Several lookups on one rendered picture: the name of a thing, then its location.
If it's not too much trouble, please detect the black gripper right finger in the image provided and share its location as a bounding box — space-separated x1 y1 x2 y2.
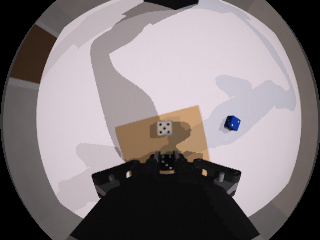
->
173 151 241 197

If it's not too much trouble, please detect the tan flat mat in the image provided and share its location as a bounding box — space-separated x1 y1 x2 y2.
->
115 105 209 163

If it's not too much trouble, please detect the grey die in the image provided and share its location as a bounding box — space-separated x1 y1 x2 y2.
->
157 120 172 136

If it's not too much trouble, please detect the dark blue die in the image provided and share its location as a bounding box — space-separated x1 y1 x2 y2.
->
224 115 241 131

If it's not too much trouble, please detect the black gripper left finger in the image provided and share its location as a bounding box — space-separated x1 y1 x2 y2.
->
91 151 160 199

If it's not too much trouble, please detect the black die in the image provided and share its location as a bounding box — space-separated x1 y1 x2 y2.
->
160 154 174 171

